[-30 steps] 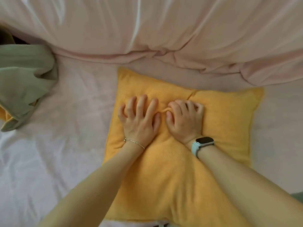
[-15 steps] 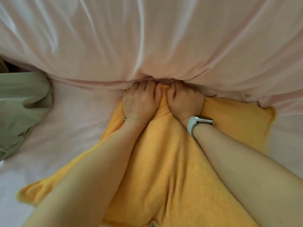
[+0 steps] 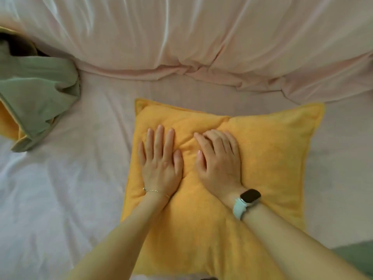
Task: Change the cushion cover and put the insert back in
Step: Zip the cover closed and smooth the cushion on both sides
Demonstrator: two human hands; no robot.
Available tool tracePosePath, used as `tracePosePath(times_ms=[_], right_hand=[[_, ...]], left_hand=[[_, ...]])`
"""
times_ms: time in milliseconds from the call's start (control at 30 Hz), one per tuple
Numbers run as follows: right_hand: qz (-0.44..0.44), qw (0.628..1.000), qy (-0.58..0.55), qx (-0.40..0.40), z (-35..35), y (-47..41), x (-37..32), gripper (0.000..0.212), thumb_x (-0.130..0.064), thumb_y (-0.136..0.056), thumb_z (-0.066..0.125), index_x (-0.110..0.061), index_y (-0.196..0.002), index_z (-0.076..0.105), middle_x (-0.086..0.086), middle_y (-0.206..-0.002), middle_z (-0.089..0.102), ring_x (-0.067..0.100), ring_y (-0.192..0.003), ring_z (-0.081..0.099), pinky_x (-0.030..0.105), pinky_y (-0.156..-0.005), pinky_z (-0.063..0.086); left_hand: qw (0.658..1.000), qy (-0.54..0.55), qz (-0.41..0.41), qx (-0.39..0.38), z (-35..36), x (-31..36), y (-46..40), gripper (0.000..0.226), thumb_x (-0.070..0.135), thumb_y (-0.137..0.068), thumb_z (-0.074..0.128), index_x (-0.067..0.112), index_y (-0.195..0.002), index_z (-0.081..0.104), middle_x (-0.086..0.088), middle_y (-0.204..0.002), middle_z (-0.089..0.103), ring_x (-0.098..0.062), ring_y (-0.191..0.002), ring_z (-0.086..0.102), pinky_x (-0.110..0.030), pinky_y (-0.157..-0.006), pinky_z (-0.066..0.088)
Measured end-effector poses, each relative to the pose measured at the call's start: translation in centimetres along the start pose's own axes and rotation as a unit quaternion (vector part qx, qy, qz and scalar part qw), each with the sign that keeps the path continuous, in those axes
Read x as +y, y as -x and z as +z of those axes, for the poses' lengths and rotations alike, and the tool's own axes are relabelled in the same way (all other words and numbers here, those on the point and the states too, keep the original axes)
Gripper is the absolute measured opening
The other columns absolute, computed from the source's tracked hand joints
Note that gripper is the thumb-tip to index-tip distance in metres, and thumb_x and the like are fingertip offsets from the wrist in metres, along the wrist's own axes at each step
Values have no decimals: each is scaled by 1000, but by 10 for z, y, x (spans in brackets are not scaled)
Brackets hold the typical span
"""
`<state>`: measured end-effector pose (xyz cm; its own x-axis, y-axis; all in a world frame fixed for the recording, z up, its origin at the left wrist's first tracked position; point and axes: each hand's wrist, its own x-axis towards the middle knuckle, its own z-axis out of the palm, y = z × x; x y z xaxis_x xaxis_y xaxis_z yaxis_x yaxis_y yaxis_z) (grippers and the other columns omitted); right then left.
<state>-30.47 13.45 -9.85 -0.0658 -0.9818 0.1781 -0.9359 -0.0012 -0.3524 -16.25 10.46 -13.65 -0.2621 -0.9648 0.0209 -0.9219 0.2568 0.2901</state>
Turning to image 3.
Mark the person's left forearm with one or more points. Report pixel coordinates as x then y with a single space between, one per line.
116 242

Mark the white smartwatch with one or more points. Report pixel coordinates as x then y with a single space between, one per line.
240 208

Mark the person's left hand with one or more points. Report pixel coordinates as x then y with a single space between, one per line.
161 166

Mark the person's right forearm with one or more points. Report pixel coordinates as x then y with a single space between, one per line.
297 247

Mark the pink ruffled duvet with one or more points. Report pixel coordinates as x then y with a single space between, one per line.
204 34

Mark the person's right hand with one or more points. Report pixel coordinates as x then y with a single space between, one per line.
221 166

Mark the pink bed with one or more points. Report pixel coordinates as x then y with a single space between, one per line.
73 172

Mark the grey and orange pillowcase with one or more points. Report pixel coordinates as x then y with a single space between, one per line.
276 157
35 93

